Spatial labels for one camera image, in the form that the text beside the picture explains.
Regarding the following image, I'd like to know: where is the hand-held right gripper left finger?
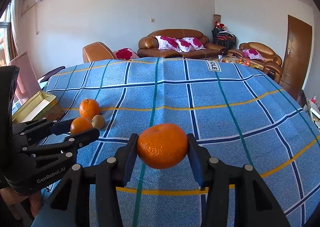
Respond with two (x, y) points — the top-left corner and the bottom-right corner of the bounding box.
(31, 133), (139, 227)

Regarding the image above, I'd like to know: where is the light curtain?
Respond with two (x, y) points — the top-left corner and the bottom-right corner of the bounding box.
(10, 0), (27, 60)

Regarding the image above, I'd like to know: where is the brown wooden door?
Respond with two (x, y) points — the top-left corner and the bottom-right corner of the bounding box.
(279, 14), (313, 101)

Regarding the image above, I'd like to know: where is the large orange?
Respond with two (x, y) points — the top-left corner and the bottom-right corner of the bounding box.
(137, 123), (188, 169)

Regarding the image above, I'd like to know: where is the gold metal tray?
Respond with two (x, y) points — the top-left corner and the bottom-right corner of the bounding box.
(12, 90), (65, 125)

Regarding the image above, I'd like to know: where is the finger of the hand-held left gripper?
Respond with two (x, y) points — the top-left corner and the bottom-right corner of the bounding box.
(12, 118), (76, 143)
(21, 128), (100, 170)

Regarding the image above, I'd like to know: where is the pink electric kettle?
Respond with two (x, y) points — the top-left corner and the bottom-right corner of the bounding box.
(9, 51), (42, 106)

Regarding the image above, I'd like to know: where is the person's left hand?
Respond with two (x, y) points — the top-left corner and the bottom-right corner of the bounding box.
(0, 188), (42, 217)

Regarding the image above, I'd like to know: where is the blue plaid tablecloth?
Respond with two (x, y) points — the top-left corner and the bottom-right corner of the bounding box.
(31, 57), (320, 227)

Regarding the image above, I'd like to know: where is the window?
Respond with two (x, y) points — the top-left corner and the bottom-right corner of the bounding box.
(0, 21), (12, 67)

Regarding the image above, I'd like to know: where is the white pink floral pillow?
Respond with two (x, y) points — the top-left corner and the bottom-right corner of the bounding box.
(242, 48), (264, 61)
(155, 35), (182, 50)
(175, 37), (206, 53)

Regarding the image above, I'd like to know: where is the brown leather armchair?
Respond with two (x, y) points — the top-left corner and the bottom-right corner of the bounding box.
(82, 41), (117, 63)
(229, 42), (283, 84)

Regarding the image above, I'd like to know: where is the small brown kiwi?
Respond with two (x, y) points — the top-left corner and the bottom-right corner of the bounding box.
(91, 115), (105, 129)

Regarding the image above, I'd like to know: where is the dark purple cloth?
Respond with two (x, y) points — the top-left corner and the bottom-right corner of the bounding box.
(37, 66), (66, 84)

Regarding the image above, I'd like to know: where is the red floral pillow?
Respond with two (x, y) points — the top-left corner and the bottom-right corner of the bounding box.
(112, 48), (140, 60)

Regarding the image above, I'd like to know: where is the stack of dark chairs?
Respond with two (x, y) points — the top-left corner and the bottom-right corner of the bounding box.
(211, 27), (237, 49)

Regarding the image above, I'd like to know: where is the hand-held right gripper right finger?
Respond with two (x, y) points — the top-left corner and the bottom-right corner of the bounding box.
(186, 133), (290, 227)

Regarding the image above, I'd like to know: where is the cluttered coffee table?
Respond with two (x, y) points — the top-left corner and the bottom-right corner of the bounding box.
(207, 54), (268, 72)

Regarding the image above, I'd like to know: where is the brown leather sofa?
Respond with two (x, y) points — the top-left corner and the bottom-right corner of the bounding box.
(137, 29), (228, 59)

